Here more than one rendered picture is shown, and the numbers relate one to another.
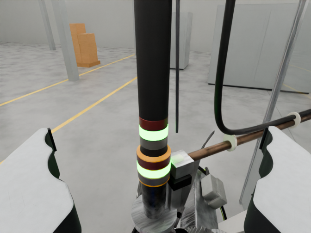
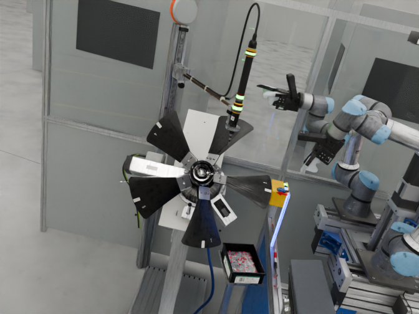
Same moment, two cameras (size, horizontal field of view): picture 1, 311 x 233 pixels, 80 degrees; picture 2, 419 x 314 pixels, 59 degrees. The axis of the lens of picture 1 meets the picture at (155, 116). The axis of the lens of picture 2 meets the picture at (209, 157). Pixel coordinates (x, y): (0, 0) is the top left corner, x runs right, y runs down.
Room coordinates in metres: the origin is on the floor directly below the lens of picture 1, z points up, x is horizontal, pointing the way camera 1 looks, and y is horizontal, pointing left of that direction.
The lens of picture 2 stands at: (0.49, 1.62, 2.02)
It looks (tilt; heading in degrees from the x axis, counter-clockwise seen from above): 24 degrees down; 262
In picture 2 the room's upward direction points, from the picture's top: 13 degrees clockwise
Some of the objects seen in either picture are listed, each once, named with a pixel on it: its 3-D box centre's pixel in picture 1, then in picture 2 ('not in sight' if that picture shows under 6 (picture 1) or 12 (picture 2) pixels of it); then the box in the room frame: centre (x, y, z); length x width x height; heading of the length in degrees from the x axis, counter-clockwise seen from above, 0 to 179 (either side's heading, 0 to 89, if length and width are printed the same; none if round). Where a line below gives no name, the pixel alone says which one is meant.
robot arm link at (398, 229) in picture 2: not in sight; (401, 239); (-0.60, 0.35, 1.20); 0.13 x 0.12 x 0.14; 67
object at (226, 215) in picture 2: not in sight; (222, 210); (0.13, -0.02, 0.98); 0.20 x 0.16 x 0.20; 81
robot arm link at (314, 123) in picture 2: not in sight; (315, 125); (-0.20, 0.01, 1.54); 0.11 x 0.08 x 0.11; 123
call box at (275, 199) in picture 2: not in sight; (278, 194); (-0.21, -0.23, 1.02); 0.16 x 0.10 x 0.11; 81
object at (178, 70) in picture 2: not in sight; (180, 72); (0.46, -0.56, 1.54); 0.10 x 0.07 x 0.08; 116
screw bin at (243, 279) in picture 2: not in sight; (242, 263); (0.02, 0.20, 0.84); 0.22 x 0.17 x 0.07; 97
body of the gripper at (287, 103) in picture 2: not in sight; (287, 99); (-0.03, 0.00, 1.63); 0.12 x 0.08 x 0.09; 1
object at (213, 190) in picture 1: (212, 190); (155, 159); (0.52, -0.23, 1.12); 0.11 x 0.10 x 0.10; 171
